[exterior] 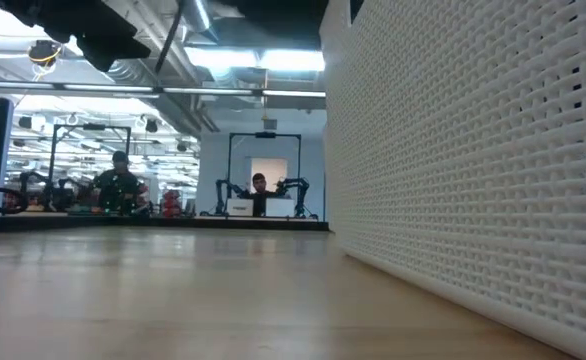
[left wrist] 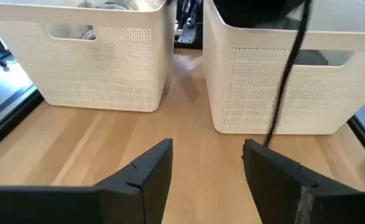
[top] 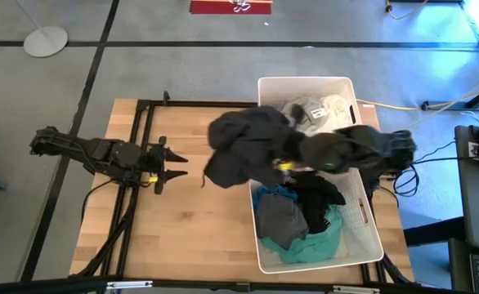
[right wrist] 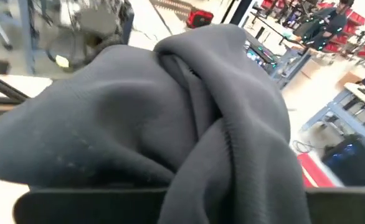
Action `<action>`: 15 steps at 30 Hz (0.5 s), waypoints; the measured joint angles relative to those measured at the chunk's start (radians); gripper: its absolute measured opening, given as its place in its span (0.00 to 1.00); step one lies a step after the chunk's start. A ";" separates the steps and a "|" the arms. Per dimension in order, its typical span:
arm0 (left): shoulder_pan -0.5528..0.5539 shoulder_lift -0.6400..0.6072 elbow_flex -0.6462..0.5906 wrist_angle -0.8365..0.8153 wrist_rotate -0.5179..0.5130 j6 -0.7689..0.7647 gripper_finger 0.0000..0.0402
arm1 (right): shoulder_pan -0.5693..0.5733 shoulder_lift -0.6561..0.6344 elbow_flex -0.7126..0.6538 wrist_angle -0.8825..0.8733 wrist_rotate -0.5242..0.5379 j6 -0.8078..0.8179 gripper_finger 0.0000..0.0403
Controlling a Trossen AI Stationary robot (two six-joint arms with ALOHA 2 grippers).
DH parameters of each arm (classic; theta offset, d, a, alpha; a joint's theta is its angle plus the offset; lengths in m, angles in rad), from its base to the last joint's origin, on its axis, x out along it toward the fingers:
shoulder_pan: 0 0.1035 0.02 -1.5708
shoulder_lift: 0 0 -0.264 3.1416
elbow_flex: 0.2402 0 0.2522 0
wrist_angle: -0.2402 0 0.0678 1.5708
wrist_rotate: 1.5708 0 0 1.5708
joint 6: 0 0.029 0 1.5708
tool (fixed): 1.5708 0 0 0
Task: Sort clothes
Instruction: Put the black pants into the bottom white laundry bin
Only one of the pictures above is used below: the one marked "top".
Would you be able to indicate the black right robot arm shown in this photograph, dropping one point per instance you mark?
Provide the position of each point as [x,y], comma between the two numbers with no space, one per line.
[362,147]

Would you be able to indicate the red mat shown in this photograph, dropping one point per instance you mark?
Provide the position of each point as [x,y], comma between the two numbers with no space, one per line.
[211,8]

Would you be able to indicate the silver bracket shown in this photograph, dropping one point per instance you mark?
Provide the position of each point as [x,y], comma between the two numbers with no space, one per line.
[356,290]
[129,285]

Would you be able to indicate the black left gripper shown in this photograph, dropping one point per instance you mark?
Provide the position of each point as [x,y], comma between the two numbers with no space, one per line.
[155,161]

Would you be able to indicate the dark grey garment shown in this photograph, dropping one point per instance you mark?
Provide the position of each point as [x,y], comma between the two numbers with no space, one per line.
[280,220]

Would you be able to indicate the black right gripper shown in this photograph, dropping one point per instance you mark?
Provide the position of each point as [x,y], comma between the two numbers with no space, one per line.
[290,153]

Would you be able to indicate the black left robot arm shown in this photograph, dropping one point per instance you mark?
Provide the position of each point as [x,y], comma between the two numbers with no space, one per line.
[100,153]

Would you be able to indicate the bright blue garment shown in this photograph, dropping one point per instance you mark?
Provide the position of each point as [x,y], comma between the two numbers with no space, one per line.
[272,192]

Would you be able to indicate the white tag on grey garment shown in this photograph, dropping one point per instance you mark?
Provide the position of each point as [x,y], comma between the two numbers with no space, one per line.
[318,113]

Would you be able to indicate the white textured plastic bin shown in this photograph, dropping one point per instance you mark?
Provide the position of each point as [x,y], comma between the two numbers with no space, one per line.
[362,245]
[305,85]

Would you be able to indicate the large black garment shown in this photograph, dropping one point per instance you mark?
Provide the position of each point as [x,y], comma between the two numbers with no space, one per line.
[243,143]

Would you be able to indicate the teal green garment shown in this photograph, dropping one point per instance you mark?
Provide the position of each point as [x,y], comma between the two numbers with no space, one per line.
[317,249]

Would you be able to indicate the black rig beam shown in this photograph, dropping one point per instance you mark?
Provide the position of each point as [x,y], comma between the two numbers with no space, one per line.
[39,286]

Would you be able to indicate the black table frame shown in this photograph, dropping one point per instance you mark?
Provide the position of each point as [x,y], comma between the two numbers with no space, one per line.
[202,104]

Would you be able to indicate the black floor stand bar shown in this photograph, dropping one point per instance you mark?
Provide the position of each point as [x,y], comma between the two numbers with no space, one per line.
[448,105]

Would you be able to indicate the round grey floor stand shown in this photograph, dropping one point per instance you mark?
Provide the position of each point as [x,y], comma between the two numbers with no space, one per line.
[45,41]

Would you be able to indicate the black pants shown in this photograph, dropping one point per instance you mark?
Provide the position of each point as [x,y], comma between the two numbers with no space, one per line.
[315,200]

